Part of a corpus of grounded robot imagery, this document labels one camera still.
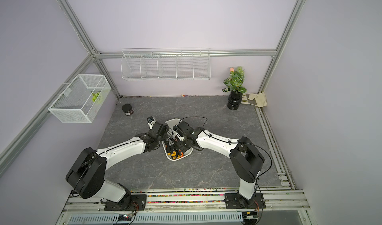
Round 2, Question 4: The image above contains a green object in basket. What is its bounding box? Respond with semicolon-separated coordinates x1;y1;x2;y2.
92;92;101;103

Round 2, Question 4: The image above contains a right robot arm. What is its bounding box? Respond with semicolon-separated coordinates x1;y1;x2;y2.
173;121;265;206

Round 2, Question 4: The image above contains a black jar with label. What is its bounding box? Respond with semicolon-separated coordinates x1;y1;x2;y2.
121;104;134;116

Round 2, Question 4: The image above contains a white storage box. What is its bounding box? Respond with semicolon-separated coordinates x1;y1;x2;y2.
162;118;194;161

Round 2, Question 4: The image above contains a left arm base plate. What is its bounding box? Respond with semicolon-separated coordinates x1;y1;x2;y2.
104;194;148;211

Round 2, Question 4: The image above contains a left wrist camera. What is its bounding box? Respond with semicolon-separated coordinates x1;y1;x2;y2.
147;116;156;129

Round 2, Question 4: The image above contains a white wire wall shelf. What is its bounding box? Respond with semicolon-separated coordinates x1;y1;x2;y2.
120;48;211;80

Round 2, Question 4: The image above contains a beige cloth bag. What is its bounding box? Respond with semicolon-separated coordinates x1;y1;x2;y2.
241;92;268;108

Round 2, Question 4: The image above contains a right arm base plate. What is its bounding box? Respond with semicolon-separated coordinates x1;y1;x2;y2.
224;192;266;210

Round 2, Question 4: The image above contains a white mesh wall basket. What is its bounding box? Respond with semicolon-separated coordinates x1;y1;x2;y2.
48;74;111;123

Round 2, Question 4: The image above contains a potted green plant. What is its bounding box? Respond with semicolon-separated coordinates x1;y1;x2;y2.
222;67;247;111

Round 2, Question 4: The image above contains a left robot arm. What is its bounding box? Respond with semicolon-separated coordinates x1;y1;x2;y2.
66;121;169;205

